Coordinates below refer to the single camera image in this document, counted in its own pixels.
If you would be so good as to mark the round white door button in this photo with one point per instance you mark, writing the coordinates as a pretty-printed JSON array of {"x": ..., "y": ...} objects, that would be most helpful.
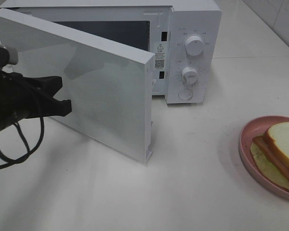
[{"x": 185, "y": 94}]

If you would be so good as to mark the pink round plate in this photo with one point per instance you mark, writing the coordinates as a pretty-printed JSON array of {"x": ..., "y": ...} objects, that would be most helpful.
[{"x": 252, "y": 129}]

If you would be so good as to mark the toast sandwich with lettuce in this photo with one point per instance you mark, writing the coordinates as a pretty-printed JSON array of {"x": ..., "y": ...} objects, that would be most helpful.
[{"x": 271, "y": 154}]

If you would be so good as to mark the white microwave oven body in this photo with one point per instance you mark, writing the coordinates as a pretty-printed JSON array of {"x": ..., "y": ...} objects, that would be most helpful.
[{"x": 135, "y": 26}]

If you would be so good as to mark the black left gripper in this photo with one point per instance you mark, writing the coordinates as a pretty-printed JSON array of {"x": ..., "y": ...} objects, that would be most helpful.
[{"x": 23, "y": 97}]

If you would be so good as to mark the white timer knob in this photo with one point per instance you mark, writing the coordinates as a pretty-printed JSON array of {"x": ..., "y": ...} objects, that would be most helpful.
[{"x": 189, "y": 75}]

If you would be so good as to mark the white microwave door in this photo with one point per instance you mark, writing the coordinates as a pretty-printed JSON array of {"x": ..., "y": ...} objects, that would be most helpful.
[{"x": 108, "y": 83}]

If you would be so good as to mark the white upper power knob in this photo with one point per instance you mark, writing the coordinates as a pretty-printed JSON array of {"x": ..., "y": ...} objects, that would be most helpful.
[{"x": 194, "y": 45}]

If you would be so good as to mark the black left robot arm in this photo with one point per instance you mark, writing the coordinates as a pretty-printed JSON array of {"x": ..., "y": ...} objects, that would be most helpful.
[{"x": 24, "y": 98}]

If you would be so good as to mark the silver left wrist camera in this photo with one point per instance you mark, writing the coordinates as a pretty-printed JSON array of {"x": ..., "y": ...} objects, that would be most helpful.
[{"x": 8, "y": 55}]

